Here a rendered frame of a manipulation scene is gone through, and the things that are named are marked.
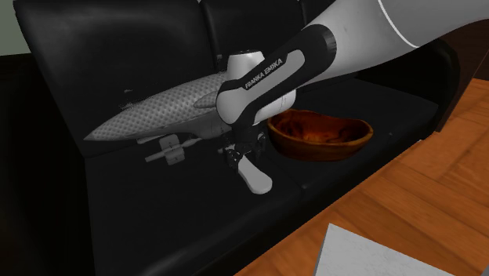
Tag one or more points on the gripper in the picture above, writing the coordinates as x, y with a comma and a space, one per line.
246, 138

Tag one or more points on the brown wooden bowl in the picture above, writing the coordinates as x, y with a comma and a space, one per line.
324, 147

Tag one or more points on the grey rod-shaped tool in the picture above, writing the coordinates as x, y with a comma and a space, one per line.
172, 149

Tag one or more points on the black sofa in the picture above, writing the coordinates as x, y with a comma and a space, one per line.
126, 49

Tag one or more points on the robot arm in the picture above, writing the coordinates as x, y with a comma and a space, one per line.
366, 34

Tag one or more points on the grey textured cushion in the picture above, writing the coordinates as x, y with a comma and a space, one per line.
160, 112

